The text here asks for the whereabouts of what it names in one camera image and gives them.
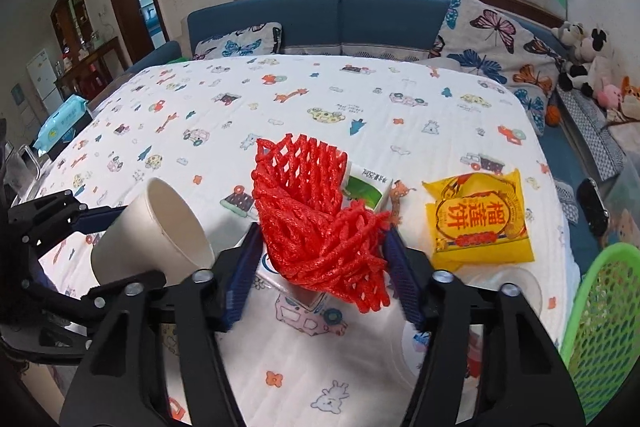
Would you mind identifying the orange fox plush toy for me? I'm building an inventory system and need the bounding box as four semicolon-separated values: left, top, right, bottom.
620;76;640;118

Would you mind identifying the dark wooden cabinet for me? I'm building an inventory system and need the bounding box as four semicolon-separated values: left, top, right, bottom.
50;0;123;102

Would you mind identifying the printed white tablecloth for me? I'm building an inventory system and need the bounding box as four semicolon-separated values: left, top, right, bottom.
10;54;583;427

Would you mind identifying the striped grey cushion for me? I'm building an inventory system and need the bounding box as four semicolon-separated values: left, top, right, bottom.
555;87;628;182

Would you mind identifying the red foam net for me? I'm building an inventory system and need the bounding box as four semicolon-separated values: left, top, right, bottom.
250;133;393;314

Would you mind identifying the clear storage box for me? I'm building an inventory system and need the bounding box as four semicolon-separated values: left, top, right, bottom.
600;157;640;253

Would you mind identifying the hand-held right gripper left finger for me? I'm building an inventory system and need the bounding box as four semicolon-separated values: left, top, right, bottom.
60;227;263;427

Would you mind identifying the yellow snack packet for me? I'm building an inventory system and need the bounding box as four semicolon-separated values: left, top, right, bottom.
421;169;536;273

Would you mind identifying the green white milk carton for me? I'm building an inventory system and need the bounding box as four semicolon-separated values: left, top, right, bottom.
255;161;396;313

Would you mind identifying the blue sofa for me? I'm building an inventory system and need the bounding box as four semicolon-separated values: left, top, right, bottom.
125;0;616;288

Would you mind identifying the crumpled cloth pile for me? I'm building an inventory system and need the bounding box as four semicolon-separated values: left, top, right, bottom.
607;107;640;134

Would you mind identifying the large butterfly print pillow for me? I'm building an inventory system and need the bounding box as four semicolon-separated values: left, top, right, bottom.
429;0;568;138

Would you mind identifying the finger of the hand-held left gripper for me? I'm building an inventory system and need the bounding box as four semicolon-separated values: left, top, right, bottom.
7;189;131;253
80;269;168;323

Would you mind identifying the white paper cup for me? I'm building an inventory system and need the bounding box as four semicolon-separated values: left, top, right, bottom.
90;177;217;290

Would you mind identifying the white fridge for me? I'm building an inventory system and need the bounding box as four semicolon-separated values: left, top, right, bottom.
26;48;66;132

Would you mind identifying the small butterfly print pillow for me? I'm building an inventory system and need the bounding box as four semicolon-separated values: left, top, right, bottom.
191;22;283;60

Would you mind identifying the blue wet wipes pack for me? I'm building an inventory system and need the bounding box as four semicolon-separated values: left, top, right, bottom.
32;94;93;152

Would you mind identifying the pink plush toy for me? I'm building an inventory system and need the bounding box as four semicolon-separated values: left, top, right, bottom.
597;83;623;110

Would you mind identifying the green plastic basket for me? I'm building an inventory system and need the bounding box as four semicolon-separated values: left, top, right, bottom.
559;242;640;425

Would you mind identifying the clear glass pitcher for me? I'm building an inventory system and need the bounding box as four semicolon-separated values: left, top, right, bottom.
5;144;43;202

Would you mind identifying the black oval object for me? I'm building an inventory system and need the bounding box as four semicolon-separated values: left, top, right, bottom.
576;178;610;238

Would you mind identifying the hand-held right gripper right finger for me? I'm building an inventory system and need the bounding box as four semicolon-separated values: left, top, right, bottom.
382;227;586;427

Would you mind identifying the small clear jelly cup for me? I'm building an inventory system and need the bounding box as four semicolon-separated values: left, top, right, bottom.
492;267;543;313

